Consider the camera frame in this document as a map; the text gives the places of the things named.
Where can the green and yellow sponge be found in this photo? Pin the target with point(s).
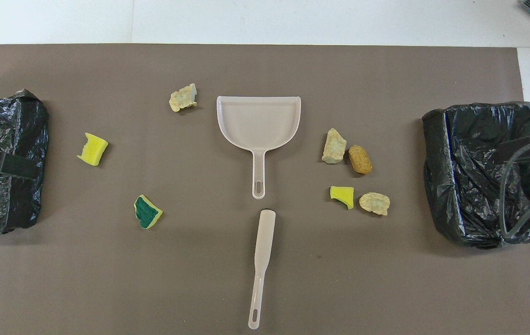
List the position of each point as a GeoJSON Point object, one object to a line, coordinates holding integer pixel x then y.
{"type": "Point", "coordinates": [146, 212]}

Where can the beige plastic dustpan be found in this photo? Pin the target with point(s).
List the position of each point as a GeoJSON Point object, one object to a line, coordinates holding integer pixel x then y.
{"type": "Point", "coordinates": [258, 121]}

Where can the beige hand brush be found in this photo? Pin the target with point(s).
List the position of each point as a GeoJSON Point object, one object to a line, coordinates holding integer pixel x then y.
{"type": "Point", "coordinates": [264, 242]}

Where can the black bag lined bin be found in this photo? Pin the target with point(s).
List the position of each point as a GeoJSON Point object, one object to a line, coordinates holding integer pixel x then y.
{"type": "Point", "coordinates": [469, 186]}
{"type": "Point", "coordinates": [14, 125]}

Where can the small yellow sponge piece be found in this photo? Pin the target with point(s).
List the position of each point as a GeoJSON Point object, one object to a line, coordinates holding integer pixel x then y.
{"type": "Point", "coordinates": [343, 194]}

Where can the pale beige foam chunk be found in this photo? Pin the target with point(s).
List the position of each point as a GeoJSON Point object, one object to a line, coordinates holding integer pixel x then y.
{"type": "Point", "coordinates": [374, 204]}
{"type": "Point", "coordinates": [182, 98]}
{"type": "Point", "coordinates": [334, 146]}

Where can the brown foam chunk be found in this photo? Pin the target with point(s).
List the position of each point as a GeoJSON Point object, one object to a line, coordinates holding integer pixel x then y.
{"type": "Point", "coordinates": [360, 159]}

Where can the brown table mat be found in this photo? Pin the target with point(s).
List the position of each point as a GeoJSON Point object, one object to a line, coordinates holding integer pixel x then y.
{"type": "Point", "coordinates": [153, 279]}

